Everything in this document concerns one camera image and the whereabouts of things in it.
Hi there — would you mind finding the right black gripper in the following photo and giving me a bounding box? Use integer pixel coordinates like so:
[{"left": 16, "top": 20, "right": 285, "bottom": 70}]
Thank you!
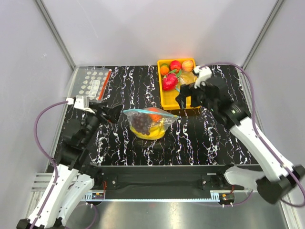
[{"left": 175, "top": 82, "right": 217, "bottom": 113}]

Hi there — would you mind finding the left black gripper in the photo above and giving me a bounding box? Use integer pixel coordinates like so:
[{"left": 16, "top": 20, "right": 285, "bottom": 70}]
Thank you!
[{"left": 81, "top": 102, "right": 123, "bottom": 146}]

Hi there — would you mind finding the purple grape bunch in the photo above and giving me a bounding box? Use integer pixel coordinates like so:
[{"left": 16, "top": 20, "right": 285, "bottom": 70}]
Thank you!
[{"left": 132, "top": 113, "right": 153, "bottom": 135}]

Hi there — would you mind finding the clear bag teal zipper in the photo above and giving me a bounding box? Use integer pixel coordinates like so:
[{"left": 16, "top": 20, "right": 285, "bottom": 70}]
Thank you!
[{"left": 123, "top": 107, "right": 179, "bottom": 140}]

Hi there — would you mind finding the yellow banana bunch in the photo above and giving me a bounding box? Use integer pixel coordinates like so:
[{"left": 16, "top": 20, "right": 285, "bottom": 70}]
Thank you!
[{"left": 130, "top": 123, "right": 166, "bottom": 140}]

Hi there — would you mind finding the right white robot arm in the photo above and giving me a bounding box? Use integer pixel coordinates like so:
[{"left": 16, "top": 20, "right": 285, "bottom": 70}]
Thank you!
[{"left": 176, "top": 77, "right": 305, "bottom": 204}]

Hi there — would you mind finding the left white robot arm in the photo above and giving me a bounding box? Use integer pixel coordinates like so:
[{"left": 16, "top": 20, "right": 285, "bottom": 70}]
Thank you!
[{"left": 16, "top": 103, "right": 123, "bottom": 229}]

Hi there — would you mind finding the clear bag in tray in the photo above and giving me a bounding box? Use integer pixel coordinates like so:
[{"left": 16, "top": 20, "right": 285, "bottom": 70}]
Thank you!
[{"left": 176, "top": 71, "right": 197, "bottom": 92}]

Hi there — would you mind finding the red dragon fruit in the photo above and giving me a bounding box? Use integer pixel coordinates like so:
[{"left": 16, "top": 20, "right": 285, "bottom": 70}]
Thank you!
[{"left": 162, "top": 73, "right": 179, "bottom": 91}]

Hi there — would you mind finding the yellow plastic fruit tray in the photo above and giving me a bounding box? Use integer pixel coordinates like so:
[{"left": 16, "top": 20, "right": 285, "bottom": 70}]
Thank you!
[{"left": 157, "top": 58, "right": 196, "bottom": 110}]

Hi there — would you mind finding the peach fruit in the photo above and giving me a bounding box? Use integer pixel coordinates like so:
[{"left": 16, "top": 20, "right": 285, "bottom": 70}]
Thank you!
[{"left": 182, "top": 60, "right": 194, "bottom": 72}]

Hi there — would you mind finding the red apple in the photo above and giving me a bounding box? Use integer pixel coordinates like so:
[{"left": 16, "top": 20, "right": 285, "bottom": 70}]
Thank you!
[{"left": 169, "top": 60, "right": 182, "bottom": 72}]

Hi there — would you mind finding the orange mandarin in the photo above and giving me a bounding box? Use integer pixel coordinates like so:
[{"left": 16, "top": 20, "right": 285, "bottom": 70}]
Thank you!
[{"left": 160, "top": 65, "right": 169, "bottom": 75}]

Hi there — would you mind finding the black marble table mat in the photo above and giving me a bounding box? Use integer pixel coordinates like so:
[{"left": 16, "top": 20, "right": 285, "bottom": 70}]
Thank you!
[{"left": 86, "top": 65, "right": 256, "bottom": 166}]

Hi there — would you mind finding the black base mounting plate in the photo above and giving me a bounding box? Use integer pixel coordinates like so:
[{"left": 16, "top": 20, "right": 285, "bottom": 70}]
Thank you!
[{"left": 80, "top": 164, "right": 243, "bottom": 190}]

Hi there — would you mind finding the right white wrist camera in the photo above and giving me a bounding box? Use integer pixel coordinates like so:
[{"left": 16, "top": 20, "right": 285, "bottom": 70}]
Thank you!
[{"left": 193, "top": 66, "right": 212, "bottom": 89}]

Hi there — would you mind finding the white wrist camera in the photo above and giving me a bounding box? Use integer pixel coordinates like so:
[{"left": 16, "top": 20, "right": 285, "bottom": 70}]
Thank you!
[
  {"left": 193, "top": 66, "right": 212, "bottom": 89},
  {"left": 66, "top": 95, "right": 94, "bottom": 113}
]

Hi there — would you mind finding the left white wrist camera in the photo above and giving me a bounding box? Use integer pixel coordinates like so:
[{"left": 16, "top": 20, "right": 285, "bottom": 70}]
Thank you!
[{"left": 66, "top": 95, "right": 94, "bottom": 113}]

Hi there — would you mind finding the aluminium frame rail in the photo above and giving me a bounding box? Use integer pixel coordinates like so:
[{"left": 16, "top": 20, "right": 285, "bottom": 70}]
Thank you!
[{"left": 30, "top": 173, "right": 291, "bottom": 203}]

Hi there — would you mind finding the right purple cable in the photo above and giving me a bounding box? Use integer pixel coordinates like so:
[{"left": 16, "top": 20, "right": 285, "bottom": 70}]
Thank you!
[{"left": 197, "top": 61, "right": 305, "bottom": 208}]

